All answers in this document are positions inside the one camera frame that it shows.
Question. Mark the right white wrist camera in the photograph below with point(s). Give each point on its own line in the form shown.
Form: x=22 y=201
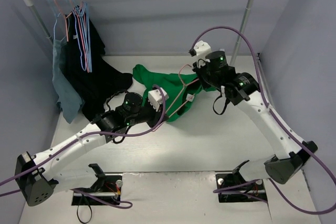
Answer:
x=200 y=49

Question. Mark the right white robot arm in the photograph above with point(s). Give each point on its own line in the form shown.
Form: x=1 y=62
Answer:
x=290 y=151

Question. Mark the green t shirt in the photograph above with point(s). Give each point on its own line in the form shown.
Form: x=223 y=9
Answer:
x=172 y=85

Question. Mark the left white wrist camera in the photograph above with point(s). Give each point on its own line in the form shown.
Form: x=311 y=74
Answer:
x=155 y=99

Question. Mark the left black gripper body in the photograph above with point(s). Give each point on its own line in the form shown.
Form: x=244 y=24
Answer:
x=154 y=119

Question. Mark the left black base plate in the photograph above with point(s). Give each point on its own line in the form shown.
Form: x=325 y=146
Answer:
x=109 y=192

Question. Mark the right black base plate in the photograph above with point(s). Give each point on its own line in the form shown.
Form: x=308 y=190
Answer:
x=253 y=192

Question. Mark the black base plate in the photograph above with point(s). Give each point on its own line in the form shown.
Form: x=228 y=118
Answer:
x=253 y=192
x=109 y=192

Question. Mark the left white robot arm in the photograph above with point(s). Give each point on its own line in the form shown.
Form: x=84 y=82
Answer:
x=45 y=173

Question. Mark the blue hanging garment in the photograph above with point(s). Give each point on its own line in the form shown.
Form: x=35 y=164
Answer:
x=69 y=101

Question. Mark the black hanging garment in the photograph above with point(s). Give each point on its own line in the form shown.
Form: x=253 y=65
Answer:
x=103 y=82

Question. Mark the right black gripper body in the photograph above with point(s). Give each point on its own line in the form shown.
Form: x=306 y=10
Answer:
x=199 y=71

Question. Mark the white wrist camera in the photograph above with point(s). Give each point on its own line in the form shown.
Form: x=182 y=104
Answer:
x=200 y=49
x=155 y=99

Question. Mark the blue hanger far left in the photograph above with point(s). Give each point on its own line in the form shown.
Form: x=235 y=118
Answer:
x=56 y=13

